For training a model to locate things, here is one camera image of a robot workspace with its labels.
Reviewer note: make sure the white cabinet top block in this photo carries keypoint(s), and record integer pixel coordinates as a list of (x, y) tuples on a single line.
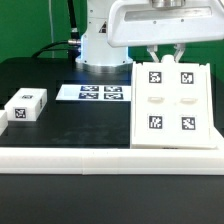
[(26, 104)]

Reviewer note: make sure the white marker base sheet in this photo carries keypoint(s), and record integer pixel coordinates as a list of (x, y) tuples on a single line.
[(107, 93)]

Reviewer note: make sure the white U-shaped obstacle frame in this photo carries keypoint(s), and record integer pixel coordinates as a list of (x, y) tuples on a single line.
[(113, 161)]

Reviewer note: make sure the white cabinet door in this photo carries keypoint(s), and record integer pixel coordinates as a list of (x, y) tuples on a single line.
[(149, 108), (193, 118)]

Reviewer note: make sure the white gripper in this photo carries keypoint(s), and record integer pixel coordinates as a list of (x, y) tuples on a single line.
[(159, 22)]

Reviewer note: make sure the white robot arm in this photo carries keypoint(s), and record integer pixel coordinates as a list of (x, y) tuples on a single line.
[(97, 54)]

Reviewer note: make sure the white cabinet body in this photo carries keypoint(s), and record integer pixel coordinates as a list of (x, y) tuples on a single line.
[(171, 68)]

